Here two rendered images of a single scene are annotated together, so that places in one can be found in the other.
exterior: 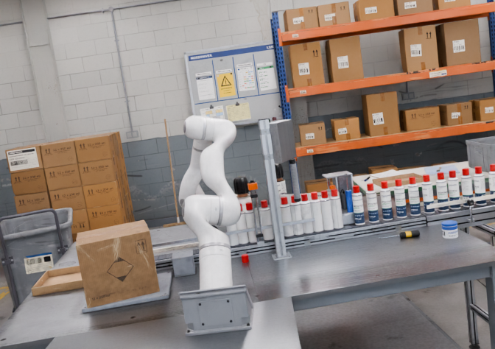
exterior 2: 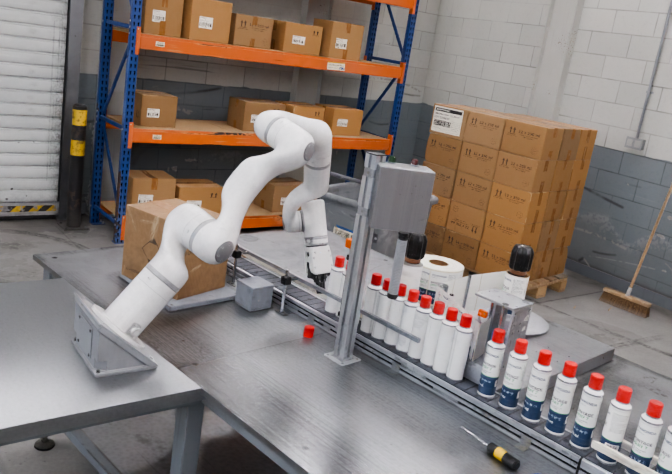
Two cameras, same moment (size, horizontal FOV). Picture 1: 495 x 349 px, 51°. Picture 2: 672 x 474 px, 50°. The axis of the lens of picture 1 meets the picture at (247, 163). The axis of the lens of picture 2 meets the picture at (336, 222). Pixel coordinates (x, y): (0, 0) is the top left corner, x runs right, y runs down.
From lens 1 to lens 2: 191 cm
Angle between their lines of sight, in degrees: 48
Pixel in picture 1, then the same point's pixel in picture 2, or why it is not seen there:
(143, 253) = not seen: hidden behind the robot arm
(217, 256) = (139, 282)
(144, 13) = not seen: outside the picture
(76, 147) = (506, 129)
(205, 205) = (181, 220)
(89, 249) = (135, 214)
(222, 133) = (279, 147)
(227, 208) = (199, 238)
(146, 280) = not seen: hidden behind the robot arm
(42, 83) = (554, 34)
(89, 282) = (127, 249)
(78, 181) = (491, 173)
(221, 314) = (86, 340)
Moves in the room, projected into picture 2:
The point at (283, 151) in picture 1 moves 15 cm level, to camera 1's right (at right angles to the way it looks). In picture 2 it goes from (383, 213) to (419, 228)
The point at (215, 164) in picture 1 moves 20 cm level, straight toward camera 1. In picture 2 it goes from (235, 180) to (176, 182)
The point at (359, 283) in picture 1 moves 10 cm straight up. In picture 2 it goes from (264, 435) to (269, 399)
